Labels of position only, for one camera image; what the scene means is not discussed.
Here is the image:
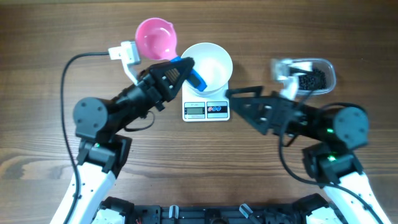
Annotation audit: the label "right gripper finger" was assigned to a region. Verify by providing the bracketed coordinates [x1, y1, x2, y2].
[225, 86, 263, 99]
[229, 95, 271, 135]

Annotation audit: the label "pink scoop blue handle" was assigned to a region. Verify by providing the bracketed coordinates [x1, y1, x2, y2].
[134, 17, 208, 93]

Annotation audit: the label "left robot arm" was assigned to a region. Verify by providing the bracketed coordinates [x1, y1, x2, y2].
[51, 57, 195, 223]

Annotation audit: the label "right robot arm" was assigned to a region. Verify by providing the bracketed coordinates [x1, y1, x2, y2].
[225, 86, 390, 223]

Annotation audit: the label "white digital kitchen scale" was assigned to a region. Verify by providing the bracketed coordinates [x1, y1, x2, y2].
[182, 82, 230, 122]

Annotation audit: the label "white bowl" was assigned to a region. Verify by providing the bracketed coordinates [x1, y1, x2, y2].
[182, 42, 233, 95]

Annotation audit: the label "black beans pile in container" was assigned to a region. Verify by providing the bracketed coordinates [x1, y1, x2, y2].
[298, 68, 326, 90]

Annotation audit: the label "clear plastic container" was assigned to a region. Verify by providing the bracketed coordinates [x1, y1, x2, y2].
[277, 58, 336, 96]

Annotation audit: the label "right black camera cable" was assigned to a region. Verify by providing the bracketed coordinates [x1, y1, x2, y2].
[278, 90, 385, 224]

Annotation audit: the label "black camera cable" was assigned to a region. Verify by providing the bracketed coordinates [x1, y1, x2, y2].
[278, 90, 385, 224]
[60, 51, 110, 224]

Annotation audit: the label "left black camera cable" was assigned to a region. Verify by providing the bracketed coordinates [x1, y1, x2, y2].
[60, 51, 110, 224]

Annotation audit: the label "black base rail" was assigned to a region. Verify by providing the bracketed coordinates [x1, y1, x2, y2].
[99, 195, 343, 224]

